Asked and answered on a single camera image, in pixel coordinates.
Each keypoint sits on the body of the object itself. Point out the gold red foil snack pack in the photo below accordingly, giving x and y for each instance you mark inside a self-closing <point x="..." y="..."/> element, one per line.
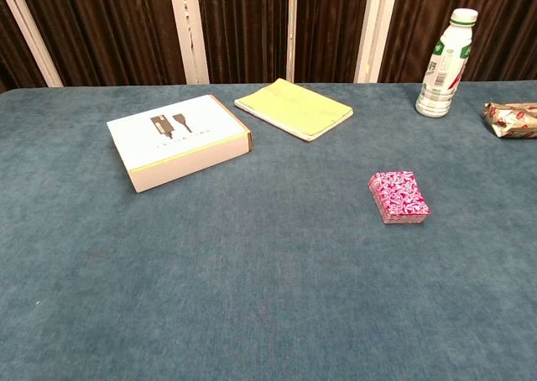
<point x="512" y="121"/>

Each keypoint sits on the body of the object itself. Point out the blue felt table cover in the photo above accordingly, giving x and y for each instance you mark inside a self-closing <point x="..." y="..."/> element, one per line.
<point x="251" y="272"/>

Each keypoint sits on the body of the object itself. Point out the white frame post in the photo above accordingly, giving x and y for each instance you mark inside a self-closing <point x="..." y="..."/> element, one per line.
<point x="29" y="32"/>
<point x="291" y="28"/>
<point x="189" y="32"/>
<point x="375" y="32"/>

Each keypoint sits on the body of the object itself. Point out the pink patterned card stack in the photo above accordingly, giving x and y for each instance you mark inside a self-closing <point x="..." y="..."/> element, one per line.
<point x="398" y="196"/>

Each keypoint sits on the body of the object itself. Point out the yellow cover notebook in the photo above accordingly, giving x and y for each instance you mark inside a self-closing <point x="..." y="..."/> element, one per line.
<point x="293" y="108"/>

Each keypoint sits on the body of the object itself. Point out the white cardboard product box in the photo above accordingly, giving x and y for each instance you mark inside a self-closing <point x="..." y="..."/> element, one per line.
<point x="176" y="139"/>

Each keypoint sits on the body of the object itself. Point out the white plastic drink bottle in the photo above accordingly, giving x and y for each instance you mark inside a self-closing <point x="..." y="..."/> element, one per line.
<point x="442" y="70"/>

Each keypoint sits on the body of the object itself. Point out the dark brown curtain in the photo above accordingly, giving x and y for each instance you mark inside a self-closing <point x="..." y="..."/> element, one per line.
<point x="109" y="28"/>

